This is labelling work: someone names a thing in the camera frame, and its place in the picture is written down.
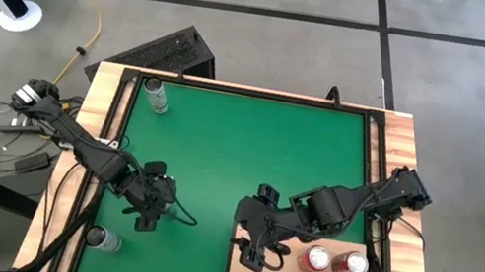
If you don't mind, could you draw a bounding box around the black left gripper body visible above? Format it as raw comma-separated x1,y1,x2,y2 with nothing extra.
116,155,183,223

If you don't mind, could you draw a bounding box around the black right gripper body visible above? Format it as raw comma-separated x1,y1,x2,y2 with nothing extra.
231,180,313,255

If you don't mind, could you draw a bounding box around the white Celsius Tropical Vibe can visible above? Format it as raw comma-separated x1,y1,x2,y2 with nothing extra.
83,223,126,255

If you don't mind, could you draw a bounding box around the red Fanta strawberry can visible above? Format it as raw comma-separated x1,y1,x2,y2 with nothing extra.
296,242,334,272

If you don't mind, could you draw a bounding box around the red Coca-Cola can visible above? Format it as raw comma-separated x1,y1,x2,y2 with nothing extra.
329,246,372,272

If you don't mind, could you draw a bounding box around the green table mat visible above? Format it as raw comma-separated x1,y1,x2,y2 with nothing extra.
76,70,389,272

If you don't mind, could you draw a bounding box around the black power adapter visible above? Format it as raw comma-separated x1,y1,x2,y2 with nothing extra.
13,148,54,179

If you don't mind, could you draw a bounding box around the black perforated box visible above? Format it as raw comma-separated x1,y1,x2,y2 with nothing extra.
82,8,225,102

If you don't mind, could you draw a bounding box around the black metal table frame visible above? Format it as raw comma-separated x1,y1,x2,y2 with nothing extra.
16,50,469,272

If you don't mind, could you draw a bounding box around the black cable loop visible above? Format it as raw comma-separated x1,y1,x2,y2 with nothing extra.
325,85,345,110

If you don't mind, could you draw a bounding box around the yellow floor cable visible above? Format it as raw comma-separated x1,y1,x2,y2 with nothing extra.
25,0,107,91

